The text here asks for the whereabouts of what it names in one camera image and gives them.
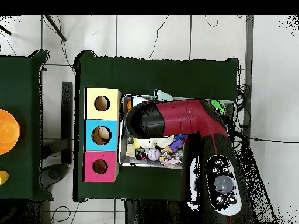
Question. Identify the cream yellow cloth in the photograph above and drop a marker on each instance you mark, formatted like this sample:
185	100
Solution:
151	141

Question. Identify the mint green cloth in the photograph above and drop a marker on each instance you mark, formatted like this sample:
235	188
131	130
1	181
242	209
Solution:
163	95

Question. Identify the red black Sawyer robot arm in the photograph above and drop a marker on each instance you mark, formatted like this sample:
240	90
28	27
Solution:
186	116

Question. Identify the shallow metal mesh bin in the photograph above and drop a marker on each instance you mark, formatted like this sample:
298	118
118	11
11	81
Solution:
130	161

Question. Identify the wooden box with three holes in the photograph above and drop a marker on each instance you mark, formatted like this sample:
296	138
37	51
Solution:
93	144

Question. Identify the white toy baseball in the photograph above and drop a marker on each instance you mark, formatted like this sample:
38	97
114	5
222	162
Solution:
154	154

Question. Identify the crushed black drink can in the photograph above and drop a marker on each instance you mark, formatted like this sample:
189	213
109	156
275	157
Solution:
141	154

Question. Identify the dark green table cloth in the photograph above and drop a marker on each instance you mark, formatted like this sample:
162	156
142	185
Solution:
163	77
21	84

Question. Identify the green spiky ball with eyes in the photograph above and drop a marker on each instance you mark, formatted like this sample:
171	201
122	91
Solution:
219	106

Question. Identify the black upright panel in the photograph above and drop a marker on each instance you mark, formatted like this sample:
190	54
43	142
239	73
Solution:
67	116

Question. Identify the black tripod leg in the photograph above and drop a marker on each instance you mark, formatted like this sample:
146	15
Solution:
56	28
5	30

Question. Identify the orange bowl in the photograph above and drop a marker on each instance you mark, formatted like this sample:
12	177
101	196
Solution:
8	131

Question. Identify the small yellow object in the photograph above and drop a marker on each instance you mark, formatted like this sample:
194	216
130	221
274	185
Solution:
3	178

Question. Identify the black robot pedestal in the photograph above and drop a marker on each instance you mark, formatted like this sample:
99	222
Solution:
151	214

